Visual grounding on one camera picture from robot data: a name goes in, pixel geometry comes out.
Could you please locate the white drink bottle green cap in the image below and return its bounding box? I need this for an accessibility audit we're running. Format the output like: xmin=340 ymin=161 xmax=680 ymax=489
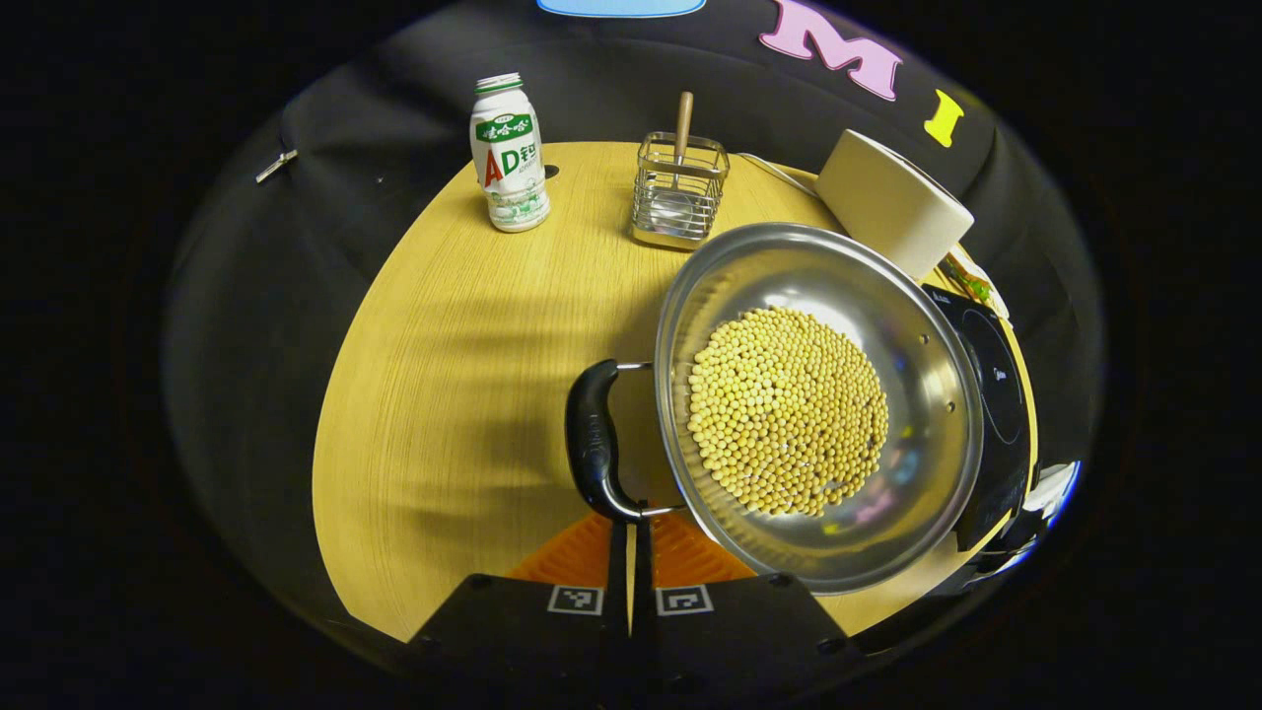
xmin=469 ymin=72 xmax=551 ymax=234

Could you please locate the metal wire basket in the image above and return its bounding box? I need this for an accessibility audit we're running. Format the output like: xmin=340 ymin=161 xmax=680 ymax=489
xmin=631 ymin=132 xmax=732 ymax=251

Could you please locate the stainless steel pot black handle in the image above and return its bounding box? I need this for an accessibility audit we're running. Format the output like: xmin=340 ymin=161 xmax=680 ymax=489
xmin=565 ymin=222 xmax=985 ymax=596

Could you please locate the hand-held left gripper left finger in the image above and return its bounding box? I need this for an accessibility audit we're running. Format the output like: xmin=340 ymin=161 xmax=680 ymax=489
xmin=406 ymin=511 xmax=633 ymax=691

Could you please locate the white toaster cable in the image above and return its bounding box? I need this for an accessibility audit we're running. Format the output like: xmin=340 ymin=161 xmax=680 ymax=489
xmin=735 ymin=151 xmax=820 ymax=199

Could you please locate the white toaster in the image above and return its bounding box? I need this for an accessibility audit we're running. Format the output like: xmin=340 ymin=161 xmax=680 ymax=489
xmin=815 ymin=129 xmax=975 ymax=283

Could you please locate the pile of yellow soybeans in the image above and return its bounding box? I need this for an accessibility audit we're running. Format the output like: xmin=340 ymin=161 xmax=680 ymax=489
xmin=687 ymin=306 xmax=890 ymax=519

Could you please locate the black backdrop cloth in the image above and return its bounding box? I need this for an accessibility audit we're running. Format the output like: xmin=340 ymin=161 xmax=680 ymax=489
xmin=163 ymin=0 xmax=1105 ymax=652

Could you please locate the sandwich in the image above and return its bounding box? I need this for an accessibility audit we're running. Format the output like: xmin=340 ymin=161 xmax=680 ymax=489
xmin=942 ymin=251 xmax=1013 ymax=322

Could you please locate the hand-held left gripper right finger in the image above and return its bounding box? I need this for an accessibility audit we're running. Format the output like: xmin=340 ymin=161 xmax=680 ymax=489
xmin=631 ymin=511 xmax=871 ymax=691

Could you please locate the wooden handle spoon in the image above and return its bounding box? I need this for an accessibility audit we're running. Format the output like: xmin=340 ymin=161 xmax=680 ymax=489
xmin=651 ymin=92 xmax=696 ymax=234

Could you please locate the black induction cooktop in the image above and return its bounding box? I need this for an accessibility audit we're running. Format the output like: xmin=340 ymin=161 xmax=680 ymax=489
xmin=922 ymin=284 xmax=1036 ymax=553

